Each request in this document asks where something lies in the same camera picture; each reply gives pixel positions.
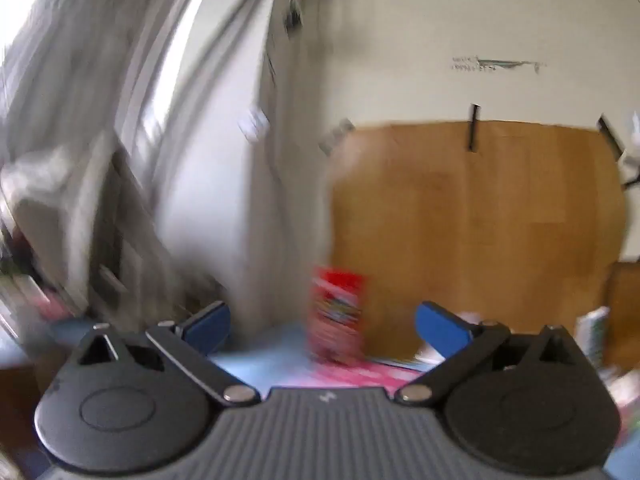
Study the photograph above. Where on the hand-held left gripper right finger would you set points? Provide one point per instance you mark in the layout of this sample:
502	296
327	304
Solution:
440	327

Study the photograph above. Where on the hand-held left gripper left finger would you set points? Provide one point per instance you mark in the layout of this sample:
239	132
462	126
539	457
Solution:
210	327

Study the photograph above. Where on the wood-pattern board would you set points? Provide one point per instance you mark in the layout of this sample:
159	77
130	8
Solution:
475	235

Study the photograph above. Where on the red snack box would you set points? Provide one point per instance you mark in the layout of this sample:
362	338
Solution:
335	320

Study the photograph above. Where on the black tape strip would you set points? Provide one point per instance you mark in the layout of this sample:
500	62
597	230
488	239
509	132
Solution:
473	127

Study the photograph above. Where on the grey frame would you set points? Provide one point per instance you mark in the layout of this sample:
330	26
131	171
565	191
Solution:
125	240

